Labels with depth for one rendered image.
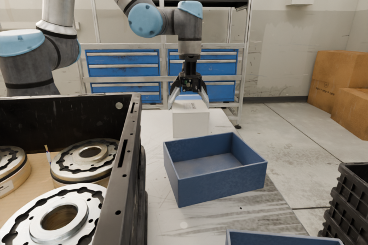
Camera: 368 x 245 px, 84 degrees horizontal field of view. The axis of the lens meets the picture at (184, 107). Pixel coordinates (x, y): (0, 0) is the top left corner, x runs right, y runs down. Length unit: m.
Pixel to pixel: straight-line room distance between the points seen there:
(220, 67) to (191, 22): 1.57
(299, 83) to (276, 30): 0.90
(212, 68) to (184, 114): 1.55
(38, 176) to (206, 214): 0.29
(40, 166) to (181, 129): 0.41
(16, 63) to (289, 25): 3.16
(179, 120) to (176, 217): 0.32
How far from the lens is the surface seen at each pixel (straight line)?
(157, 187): 0.50
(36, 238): 0.24
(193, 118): 0.66
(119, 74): 2.20
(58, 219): 0.27
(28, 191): 0.36
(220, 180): 0.44
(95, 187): 0.27
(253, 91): 3.32
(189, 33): 0.65
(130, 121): 0.25
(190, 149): 0.56
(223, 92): 2.25
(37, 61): 0.70
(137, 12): 0.52
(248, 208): 0.47
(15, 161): 0.37
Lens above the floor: 1.03
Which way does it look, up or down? 20 degrees down
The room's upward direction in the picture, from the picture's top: straight up
